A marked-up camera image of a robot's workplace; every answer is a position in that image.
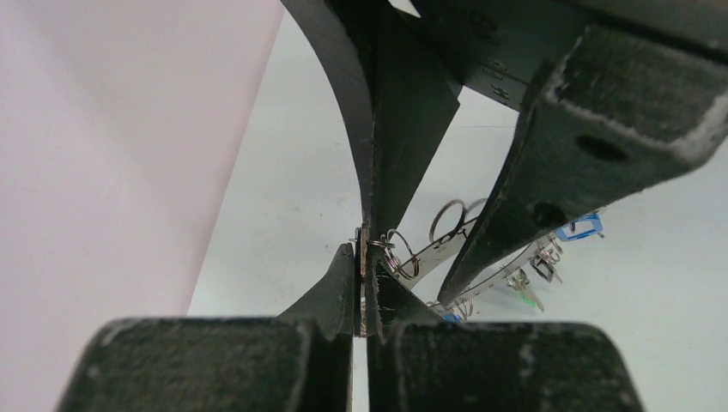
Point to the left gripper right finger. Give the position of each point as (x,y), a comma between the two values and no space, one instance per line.
(417,361)

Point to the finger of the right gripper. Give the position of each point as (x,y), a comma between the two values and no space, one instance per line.
(616,115)
(396,97)

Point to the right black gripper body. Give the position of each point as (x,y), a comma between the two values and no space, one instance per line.
(512,51)

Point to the large metal keyring with keys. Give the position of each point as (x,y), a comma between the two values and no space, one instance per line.
(542,255)

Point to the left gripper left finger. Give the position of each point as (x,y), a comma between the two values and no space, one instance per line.
(299,360)

